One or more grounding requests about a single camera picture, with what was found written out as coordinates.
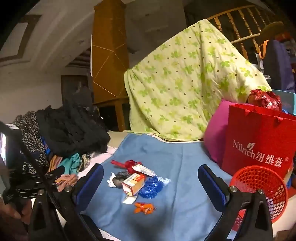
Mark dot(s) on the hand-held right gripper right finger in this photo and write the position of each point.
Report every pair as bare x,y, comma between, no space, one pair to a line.
212,185

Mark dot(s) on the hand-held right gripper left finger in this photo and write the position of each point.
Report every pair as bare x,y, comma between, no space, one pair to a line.
92,183

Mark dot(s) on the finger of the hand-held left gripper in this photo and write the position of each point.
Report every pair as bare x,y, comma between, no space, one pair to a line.
55,175

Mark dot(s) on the white tissue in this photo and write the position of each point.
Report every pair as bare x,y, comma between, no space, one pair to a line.
111,179

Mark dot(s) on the black plastic bag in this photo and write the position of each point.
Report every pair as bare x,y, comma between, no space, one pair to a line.
121,179

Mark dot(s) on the red ribbon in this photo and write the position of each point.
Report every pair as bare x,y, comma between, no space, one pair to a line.
128,164

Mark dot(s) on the white paper leaflet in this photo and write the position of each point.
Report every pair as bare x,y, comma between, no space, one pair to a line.
129,199

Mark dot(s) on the orange and white medicine box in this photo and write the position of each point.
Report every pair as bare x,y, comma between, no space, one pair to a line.
134,184

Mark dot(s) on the white and red packet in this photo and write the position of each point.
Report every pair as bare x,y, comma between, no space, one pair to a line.
144,170

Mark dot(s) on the orange wrapper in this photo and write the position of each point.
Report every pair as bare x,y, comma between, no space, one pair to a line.
143,208

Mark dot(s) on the blue plastic bag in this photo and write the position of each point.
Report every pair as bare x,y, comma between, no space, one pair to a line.
150,187

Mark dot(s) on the red plastic mesh basket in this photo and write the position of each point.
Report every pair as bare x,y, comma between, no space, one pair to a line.
276,204

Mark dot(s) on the person's left hand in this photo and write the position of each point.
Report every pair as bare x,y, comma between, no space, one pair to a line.
16,217

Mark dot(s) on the orange striped scarf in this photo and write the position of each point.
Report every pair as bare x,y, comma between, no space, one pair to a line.
67,180

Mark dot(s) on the teal cloth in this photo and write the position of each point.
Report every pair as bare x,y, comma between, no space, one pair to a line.
70,163

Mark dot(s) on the blue towel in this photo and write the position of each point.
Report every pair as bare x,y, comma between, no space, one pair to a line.
175,180

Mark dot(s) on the black white floral garment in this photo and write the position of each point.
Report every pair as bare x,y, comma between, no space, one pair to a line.
30,139

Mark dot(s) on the black lace garment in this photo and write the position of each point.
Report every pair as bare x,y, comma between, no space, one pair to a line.
69,129

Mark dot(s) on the pink pillow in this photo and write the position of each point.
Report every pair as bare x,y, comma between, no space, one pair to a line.
215,134

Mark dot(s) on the red paper gift bag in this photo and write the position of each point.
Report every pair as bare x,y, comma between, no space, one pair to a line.
254,129

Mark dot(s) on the dark wooden door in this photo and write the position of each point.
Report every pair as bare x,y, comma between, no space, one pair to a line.
74,89

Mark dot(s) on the red plastic bag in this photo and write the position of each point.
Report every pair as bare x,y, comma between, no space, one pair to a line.
266,98

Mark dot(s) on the green clover print blanket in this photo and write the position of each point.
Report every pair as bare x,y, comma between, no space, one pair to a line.
175,81

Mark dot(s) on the light blue box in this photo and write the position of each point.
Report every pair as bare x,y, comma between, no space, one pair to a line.
285,102

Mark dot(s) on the ceiling air vent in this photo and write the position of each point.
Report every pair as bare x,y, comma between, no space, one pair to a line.
79,59

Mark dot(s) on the orange wooden cabinet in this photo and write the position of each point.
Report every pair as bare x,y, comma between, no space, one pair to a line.
108,58

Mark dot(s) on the wooden headboard railing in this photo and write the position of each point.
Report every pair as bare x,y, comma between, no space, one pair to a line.
233,25

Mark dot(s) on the woven straw hat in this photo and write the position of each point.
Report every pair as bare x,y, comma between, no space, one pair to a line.
272,29

